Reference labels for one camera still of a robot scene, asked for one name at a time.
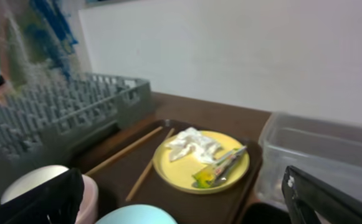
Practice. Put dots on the brown serving tray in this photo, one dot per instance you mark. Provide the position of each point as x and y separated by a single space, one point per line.
116 179

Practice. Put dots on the yellow plate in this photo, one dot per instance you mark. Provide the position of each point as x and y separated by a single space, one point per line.
179 174

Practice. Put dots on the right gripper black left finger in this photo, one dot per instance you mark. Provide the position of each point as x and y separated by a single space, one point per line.
55 201

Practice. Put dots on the left wooden chopstick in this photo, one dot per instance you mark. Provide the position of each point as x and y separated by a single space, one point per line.
123 152

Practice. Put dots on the light blue bowl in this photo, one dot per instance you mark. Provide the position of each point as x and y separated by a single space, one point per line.
137 214

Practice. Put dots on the pink bowl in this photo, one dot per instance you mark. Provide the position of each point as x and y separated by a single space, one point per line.
88 211

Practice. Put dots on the grey dish rack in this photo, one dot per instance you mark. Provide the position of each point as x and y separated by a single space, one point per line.
61 118

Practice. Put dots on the right wooden chopstick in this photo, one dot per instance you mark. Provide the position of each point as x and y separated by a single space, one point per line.
146 170

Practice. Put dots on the white napkin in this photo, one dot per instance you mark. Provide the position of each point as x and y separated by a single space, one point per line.
191 141

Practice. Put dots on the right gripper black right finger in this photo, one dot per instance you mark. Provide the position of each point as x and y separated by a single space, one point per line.
307 197

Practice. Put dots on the clear plastic bin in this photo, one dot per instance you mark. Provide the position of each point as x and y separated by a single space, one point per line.
328 150

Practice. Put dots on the wooden chopstick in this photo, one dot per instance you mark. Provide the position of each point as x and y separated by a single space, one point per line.
123 152
146 170

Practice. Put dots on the black waste tray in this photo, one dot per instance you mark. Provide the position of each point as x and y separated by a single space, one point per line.
262 213

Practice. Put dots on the yellow green snack wrapper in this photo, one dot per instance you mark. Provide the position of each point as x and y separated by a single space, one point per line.
217 173

